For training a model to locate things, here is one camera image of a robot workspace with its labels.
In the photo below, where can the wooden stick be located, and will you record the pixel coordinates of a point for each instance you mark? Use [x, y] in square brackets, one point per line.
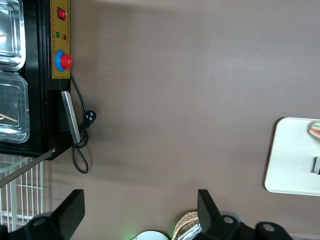
[11, 119]
[3, 35]

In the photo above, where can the beige serving tray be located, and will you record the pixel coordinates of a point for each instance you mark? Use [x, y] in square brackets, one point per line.
[287, 155]

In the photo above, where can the steel food tray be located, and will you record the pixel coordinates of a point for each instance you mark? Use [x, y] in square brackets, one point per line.
[23, 112]
[17, 50]

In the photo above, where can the wrapped triangle sandwich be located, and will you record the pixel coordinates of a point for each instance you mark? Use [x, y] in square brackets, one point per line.
[315, 131]

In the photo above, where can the red emergency stop button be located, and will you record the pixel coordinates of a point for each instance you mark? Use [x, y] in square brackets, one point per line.
[65, 60]

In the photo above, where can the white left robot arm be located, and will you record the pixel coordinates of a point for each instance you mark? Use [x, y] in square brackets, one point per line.
[150, 236]

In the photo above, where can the black tray sealing machine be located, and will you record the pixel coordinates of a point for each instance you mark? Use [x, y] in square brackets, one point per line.
[35, 75]

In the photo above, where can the aluminium foil container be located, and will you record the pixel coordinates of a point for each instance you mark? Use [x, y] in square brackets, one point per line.
[192, 232]

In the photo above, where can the wicker basket with foil containers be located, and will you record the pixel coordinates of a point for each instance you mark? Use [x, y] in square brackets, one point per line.
[185, 221]

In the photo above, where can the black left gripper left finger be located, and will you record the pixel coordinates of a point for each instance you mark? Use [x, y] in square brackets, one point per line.
[67, 215]

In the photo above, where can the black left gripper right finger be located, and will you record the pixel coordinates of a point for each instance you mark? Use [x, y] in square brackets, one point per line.
[208, 220]

